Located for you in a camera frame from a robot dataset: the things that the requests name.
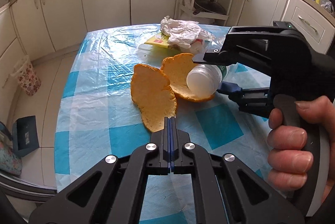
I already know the orange peel half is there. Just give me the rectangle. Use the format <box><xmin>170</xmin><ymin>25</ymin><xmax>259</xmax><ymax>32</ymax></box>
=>
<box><xmin>131</xmin><ymin>64</ymin><xmax>177</xmax><ymax>133</ymax></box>

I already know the orange peel half dome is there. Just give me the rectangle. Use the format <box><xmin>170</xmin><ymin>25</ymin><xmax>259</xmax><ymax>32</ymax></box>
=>
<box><xmin>160</xmin><ymin>53</ymin><xmax>215</xmax><ymax>102</ymax></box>

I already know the white plastic bag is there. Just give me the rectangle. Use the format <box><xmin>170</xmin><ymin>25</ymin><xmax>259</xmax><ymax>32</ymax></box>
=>
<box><xmin>160</xmin><ymin>16</ymin><xmax>215</xmax><ymax>49</ymax></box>

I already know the person's right hand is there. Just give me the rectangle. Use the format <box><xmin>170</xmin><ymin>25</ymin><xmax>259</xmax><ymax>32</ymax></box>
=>
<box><xmin>267</xmin><ymin>96</ymin><xmax>334</xmax><ymax>201</ymax></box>

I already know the white plastic bottle green label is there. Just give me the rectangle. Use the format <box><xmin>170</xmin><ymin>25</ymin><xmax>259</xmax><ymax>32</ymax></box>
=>
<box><xmin>186</xmin><ymin>64</ymin><xmax>228</xmax><ymax>98</ymax></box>

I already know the blue dustpan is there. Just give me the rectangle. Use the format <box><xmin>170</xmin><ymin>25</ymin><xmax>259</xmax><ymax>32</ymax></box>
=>
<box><xmin>12</xmin><ymin>116</ymin><xmax>39</xmax><ymax>158</ymax></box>

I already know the black frying pan on rack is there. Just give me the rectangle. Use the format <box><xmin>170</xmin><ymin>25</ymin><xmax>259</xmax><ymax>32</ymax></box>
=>
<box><xmin>193</xmin><ymin>0</ymin><xmax>227</xmax><ymax>15</ymax></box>

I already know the yellow paper packet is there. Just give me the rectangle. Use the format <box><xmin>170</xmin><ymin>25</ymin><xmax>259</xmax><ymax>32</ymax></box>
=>
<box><xmin>145</xmin><ymin>32</ymin><xmax>180</xmax><ymax>51</ymax></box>

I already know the floral patterned waste basket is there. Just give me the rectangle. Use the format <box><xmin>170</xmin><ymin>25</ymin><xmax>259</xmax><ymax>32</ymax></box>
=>
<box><xmin>11</xmin><ymin>55</ymin><xmax>41</xmax><ymax>96</ymax></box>

